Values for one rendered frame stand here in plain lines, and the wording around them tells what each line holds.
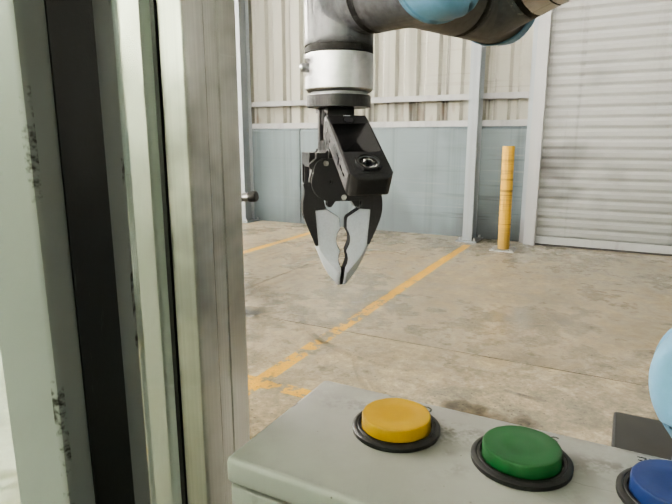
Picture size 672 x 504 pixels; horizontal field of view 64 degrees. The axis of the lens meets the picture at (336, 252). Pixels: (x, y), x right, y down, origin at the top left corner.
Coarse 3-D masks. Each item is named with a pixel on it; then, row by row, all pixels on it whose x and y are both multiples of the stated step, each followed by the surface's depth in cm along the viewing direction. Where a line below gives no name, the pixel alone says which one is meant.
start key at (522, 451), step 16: (496, 432) 29; (512, 432) 29; (528, 432) 29; (496, 448) 28; (512, 448) 28; (528, 448) 28; (544, 448) 28; (560, 448) 28; (496, 464) 27; (512, 464) 27; (528, 464) 26; (544, 464) 26; (560, 464) 27
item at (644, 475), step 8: (640, 464) 26; (648, 464) 26; (656, 464) 26; (664, 464) 26; (632, 472) 26; (640, 472) 26; (648, 472) 26; (656, 472) 26; (664, 472) 26; (632, 480) 25; (640, 480) 25; (648, 480) 25; (656, 480) 25; (664, 480) 25; (632, 488) 25; (640, 488) 25; (648, 488) 25; (656, 488) 25; (664, 488) 25; (640, 496) 25; (648, 496) 24; (656, 496) 24; (664, 496) 24
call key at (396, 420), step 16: (384, 400) 33; (400, 400) 33; (368, 416) 31; (384, 416) 31; (400, 416) 31; (416, 416) 31; (368, 432) 30; (384, 432) 30; (400, 432) 30; (416, 432) 30
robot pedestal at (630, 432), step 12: (624, 420) 62; (636, 420) 62; (648, 420) 62; (612, 432) 61; (624, 432) 60; (636, 432) 60; (648, 432) 60; (660, 432) 60; (612, 444) 58; (624, 444) 57; (636, 444) 57; (648, 444) 57; (660, 444) 57; (660, 456) 55
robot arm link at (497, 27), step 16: (496, 0) 55; (512, 0) 54; (528, 0) 54; (544, 0) 54; (560, 0) 54; (496, 16) 56; (512, 16) 56; (528, 16) 56; (480, 32) 57; (496, 32) 58; (512, 32) 60
